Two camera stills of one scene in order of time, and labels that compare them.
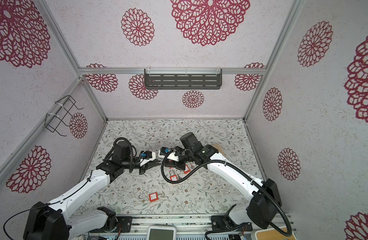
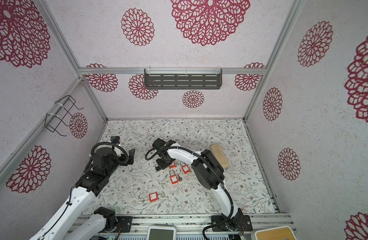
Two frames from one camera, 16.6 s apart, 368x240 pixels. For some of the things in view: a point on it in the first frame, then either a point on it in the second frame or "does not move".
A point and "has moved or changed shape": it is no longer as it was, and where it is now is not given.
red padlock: (173, 177) does not move
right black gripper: (179, 165) to (161, 166)
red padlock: (187, 170) has moved or changed shape
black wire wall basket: (61, 109) does not move
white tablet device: (161, 232) does not move
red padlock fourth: (153, 196) does not move
